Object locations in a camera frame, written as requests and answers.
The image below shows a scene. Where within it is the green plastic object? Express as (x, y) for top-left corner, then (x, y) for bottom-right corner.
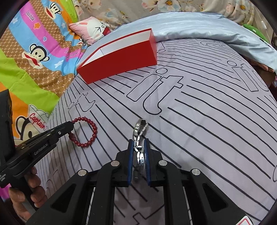
(243, 23), (270, 43)

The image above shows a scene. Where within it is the light blue satin quilt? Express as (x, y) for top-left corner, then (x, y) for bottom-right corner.
(79, 12), (277, 70)

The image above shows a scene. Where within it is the dark red bead bracelet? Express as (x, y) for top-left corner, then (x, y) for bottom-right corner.
(68, 116), (99, 148)

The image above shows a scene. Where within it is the colourful monkey cartoon blanket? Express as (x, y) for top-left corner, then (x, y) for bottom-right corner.
(1, 1), (86, 145)

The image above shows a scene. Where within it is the silver blue-dial wristwatch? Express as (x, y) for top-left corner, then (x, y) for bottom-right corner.
(132, 119), (148, 174)

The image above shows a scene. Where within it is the person's left hand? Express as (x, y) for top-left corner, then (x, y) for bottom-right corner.
(8, 167), (48, 223)

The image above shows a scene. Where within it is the grey floral blanket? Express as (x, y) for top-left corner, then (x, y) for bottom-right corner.
(72, 0), (255, 29)

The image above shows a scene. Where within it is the pink rabbit cushion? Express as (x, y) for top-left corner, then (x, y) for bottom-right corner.
(69, 16), (112, 46)

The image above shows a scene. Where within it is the red open jewelry box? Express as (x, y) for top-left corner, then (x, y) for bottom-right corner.
(77, 29), (157, 84)

